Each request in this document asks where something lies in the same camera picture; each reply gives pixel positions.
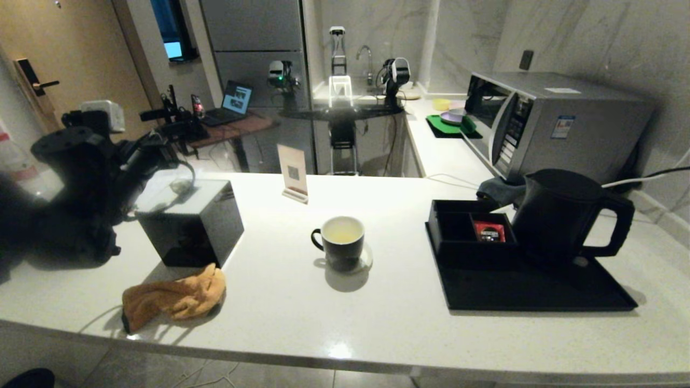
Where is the black mug white inside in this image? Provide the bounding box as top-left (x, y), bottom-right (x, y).
top-left (312, 217), bottom-right (365, 272)

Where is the black electric kettle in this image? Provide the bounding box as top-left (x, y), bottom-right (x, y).
top-left (511, 169), bottom-right (636, 268)

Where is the red tea packet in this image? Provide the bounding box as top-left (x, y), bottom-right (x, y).
top-left (474, 221), bottom-right (506, 243)

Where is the black tissue box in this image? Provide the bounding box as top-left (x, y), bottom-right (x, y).
top-left (135, 179), bottom-right (245, 268)

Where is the black laptop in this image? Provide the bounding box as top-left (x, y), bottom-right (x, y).
top-left (201, 80), bottom-right (253, 127)

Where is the brown wooden side table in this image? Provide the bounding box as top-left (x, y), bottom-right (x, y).
top-left (189, 113), bottom-right (281, 173)

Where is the dark framed blue screen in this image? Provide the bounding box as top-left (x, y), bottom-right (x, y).
top-left (150, 0), bottom-right (197, 61)

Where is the tan wooden door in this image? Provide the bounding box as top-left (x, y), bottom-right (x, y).
top-left (0, 0), bottom-right (173, 169)

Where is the QR code table sign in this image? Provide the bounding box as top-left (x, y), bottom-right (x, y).
top-left (278, 144), bottom-right (310, 205)

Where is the orange terry cloth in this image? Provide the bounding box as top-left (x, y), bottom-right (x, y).
top-left (123, 263), bottom-right (227, 334)

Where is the grey device green light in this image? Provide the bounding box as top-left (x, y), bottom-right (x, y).
top-left (267, 59), bottom-right (300, 93)

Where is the grey refrigerator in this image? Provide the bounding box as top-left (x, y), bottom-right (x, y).
top-left (186, 0), bottom-right (318, 174)

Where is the chrome faucet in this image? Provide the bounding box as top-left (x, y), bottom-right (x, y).
top-left (356, 45), bottom-right (376, 87)

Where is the black round floor object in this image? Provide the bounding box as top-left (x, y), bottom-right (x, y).
top-left (0, 368), bottom-right (56, 388)

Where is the green mat black edge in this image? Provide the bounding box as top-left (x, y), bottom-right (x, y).
top-left (426, 115), bottom-right (482, 140)

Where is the black compartment box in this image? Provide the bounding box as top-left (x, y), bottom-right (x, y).
top-left (429, 199), bottom-right (519, 260)

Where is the dark grey cloth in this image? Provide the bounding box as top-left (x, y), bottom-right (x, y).
top-left (477, 178), bottom-right (526, 209)

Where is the black serving tray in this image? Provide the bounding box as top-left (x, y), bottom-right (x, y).
top-left (426, 224), bottom-right (638, 312)

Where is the silver microwave oven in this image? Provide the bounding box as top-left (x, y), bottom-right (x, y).
top-left (464, 72), bottom-right (656, 186)

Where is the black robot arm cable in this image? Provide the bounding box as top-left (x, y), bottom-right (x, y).
top-left (127, 159), bottom-right (197, 221)

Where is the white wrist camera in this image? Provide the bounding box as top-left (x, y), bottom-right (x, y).
top-left (81, 100), bottom-right (126, 134)

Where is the black door lock handle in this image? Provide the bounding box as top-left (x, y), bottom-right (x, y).
top-left (15, 58), bottom-right (61, 115)

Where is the black round pedestal table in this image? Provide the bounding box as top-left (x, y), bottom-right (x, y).
top-left (280, 104), bottom-right (405, 176)

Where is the thick white cable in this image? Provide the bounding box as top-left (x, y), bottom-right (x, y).
top-left (601, 174), bottom-right (669, 189)

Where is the black power cable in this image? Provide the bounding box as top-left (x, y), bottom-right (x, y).
top-left (641, 166), bottom-right (690, 179)

